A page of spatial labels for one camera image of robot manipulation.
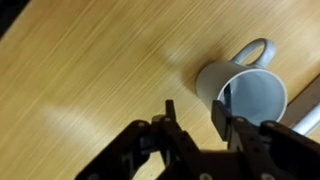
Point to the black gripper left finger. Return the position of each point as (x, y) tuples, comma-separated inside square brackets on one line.
[(170, 133)]

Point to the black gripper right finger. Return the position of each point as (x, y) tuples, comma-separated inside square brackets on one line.
[(230, 128)]

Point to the white ceramic mug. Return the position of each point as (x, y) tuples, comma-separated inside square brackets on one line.
[(213, 78)]

